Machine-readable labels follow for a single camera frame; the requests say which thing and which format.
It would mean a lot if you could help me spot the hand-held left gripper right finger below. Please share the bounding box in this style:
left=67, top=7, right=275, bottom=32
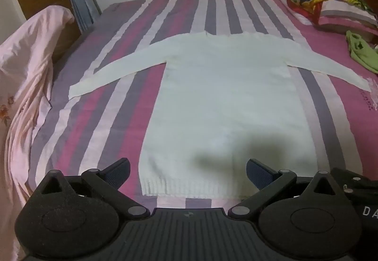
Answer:
left=228, top=158, right=341, bottom=219

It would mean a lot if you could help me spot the green garment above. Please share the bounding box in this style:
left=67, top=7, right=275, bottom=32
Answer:
left=345, top=30, right=378, bottom=74

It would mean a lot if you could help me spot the pink striped pillow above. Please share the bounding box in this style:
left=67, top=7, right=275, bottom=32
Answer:
left=317, top=0, right=378, bottom=41

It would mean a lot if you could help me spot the pink grey striped bed sheet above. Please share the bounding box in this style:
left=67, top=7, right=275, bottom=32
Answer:
left=28, top=0, right=378, bottom=210

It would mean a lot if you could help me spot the pale pink blanket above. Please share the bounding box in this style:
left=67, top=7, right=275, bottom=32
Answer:
left=0, top=5, right=76, bottom=261

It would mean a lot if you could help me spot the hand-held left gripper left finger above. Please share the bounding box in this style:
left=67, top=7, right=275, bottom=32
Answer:
left=38, top=157, right=150, bottom=219

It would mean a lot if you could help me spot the white knitted sweater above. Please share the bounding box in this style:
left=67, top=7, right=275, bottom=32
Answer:
left=69, top=31, right=373, bottom=199

